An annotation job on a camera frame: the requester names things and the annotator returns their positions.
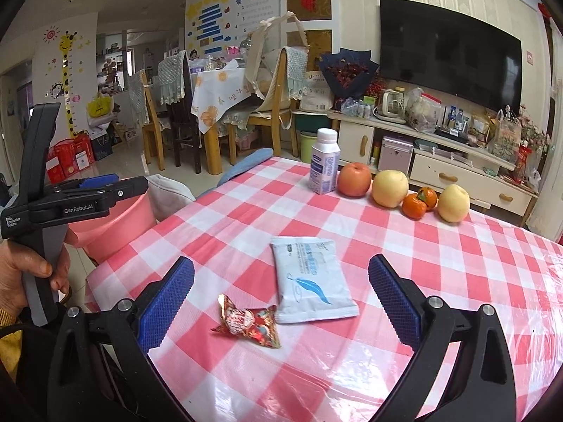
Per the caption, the cream television cabinet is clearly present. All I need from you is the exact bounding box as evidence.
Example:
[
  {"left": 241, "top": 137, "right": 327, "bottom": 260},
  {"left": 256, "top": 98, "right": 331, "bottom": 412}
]
[{"left": 328, "top": 110, "right": 539, "bottom": 229}]

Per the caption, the yellow shopping bag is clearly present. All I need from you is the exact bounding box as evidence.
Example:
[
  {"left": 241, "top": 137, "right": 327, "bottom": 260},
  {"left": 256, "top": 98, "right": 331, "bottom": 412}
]
[{"left": 86, "top": 92, "right": 115, "bottom": 119}]

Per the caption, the black television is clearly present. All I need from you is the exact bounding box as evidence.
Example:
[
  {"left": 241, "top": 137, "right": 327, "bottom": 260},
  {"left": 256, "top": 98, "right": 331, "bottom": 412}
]
[{"left": 379, "top": 0, "right": 523, "bottom": 113}]

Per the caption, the orange print tablecloth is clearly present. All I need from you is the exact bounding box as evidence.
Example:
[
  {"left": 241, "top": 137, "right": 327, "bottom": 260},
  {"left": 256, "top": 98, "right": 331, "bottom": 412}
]
[{"left": 190, "top": 66, "right": 265, "bottom": 135}]

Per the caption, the silver case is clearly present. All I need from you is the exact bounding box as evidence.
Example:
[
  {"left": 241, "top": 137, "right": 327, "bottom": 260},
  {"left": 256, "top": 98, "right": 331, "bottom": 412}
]
[{"left": 378, "top": 136, "right": 414, "bottom": 174}]

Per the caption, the white milk bottle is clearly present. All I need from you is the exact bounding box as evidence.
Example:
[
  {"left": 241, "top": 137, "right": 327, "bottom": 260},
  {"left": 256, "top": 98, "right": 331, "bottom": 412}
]
[{"left": 309, "top": 128, "right": 340, "bottom": 195}]

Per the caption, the clear bag of food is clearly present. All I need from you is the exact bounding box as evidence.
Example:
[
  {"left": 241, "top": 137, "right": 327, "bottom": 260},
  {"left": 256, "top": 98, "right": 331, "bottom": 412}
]
[{"left": 405, "top": 88, "right": 443, "bottom": 135}]

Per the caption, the red gift bag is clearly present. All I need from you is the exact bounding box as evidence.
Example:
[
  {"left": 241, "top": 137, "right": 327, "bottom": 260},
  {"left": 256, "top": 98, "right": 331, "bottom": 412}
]
[{"left": 46, "top": 134, "right": 95, "bottom": 185}]

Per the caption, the red candy wrapper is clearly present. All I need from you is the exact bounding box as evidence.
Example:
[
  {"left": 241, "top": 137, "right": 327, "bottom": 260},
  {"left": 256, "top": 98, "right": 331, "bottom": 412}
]
[{"left": 210, "top": 294, "right": 282, "bottom": 350}]

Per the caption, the white printed sack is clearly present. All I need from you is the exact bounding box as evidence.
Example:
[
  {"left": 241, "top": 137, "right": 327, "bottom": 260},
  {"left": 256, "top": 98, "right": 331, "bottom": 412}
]
[{"left": 300, "top": 71, "right": 335, "bottom": 113}]

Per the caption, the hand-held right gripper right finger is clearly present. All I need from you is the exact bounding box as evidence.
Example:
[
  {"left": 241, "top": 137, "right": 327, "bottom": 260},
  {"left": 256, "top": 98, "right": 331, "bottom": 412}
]
[{"left": 368, "top": 254, "right": 517, "bottom": 422}]

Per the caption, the white printed plastic bag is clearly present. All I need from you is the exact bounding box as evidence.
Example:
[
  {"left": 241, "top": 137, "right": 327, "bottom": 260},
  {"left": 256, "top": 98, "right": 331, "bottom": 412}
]
[{"left": 487, "top": 108, "right": 522, "bottom": 163}]

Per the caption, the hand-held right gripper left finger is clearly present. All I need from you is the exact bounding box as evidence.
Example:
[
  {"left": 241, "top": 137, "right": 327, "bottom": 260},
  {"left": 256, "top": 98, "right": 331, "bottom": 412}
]
[{"left": 46, "top": 256, "right": 195, "bottom": 422}]

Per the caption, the pink plastic bin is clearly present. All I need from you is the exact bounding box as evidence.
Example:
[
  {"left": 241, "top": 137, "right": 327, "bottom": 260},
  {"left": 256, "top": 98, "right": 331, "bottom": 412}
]
[{"left": 68, "top": 182, "right": 154, "bottom": 264}]

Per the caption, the red apple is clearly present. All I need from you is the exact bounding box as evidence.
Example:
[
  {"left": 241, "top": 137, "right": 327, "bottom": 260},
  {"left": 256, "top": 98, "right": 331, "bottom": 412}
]
[{"left": 337, "top": 162, "right": 373, "bottom": 198}]

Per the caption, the blue fleece cushion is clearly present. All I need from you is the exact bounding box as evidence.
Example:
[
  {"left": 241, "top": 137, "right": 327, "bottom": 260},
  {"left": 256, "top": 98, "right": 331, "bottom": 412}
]
[{"left": 219, "top": 147, "right": 276, "bottom": 183}]

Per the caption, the green waste bin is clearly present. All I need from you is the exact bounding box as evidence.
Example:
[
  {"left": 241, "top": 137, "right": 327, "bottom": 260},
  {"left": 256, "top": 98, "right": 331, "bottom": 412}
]
[{"left": 299, "top": 129, "right": 322, "bottom": 163}]

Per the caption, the dark wooden chair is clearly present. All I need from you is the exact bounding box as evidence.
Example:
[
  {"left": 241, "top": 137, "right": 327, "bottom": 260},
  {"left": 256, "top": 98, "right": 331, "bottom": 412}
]
[{"left": 169, "top": 50, "right": 203, "bottom": 174}]

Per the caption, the white wipes packet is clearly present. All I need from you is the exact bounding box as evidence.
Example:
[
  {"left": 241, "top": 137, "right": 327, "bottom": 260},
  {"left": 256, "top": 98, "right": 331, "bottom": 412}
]
[{"left": 270, "top": 236, "right": 360, "bottom": 325}]

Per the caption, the white cushion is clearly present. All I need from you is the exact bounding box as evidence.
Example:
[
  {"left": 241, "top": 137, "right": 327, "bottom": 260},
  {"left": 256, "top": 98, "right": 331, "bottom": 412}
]
[{"left": 147, "top": 175, "right": 196, "bottom": 223}]

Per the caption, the chair with lace cover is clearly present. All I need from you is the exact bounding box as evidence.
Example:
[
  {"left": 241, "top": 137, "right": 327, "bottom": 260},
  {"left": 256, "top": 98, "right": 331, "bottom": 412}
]
[{"left": 127, "top": 70, "right": 165, "bottom": 172}]

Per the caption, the white lace covered air conditioner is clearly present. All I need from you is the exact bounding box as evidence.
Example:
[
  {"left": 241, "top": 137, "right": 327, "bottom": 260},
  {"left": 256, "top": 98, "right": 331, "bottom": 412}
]
[{"left": 525, "top": 4, "right": 563, "bottom": 247}]

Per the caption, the small yellow pear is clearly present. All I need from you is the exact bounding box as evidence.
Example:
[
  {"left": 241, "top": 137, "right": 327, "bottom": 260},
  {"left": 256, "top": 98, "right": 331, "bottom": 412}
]
[{"left": 437, "top": 184, "right": 470, "bottom": 223}]

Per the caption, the giraffe wall sticker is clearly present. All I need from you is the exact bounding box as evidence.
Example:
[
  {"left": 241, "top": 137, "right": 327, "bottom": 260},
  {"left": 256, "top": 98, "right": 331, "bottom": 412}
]
[{"left": 44, "top": 26, "right": 91, "bottom": 141}]

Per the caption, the white electric kettle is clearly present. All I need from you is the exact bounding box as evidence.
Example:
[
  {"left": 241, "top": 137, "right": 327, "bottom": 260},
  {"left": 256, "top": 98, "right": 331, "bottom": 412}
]
[{"left": 374, "top": 89, "right": 407, "bottom": 124}]

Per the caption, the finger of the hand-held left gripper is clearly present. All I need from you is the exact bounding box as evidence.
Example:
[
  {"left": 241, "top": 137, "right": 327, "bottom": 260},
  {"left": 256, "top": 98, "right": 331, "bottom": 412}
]
[
  {"left": 29, "top": 177, "right": 148, "bottom": 212},
  {"left": 53, "top": 174, "right": 120, "bottom": 193}
]

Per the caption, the pack of water bottles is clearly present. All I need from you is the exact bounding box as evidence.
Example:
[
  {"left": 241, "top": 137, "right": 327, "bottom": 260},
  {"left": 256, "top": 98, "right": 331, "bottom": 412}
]
[{"left": 341, "top": 97, "right": 374, "bottom": 119}]

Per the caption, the red white checked tablecloth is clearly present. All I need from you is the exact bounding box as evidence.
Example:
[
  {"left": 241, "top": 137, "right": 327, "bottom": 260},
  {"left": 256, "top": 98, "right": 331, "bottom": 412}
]
[{"left": 83, "top": 156, "right": 563, "bottom": 422}]

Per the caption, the large yellow pear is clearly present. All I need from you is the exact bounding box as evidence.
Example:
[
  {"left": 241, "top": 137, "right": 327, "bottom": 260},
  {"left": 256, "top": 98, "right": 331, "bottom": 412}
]
[{"left": 372, "top": 170, "right": 409, "bottom": 208}]

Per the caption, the dark wrapped flower bouquet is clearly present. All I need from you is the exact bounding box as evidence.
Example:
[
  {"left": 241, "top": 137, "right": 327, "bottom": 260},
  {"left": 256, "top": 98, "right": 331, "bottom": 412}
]
[{"left": 319, "top": 50, "right": 380, "bottom": 100}]

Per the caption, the wall poster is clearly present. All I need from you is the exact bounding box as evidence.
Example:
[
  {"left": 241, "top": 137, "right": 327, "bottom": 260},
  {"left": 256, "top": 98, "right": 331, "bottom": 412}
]
[{"left": 185, "top": 0, "right": 282, "bottom": 53}]

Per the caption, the person's left hand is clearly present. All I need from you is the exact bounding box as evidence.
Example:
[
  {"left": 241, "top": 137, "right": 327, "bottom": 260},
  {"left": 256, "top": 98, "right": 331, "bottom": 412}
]
[{"left": 0, "top": 228, "right": 72, "bottom": 317}]

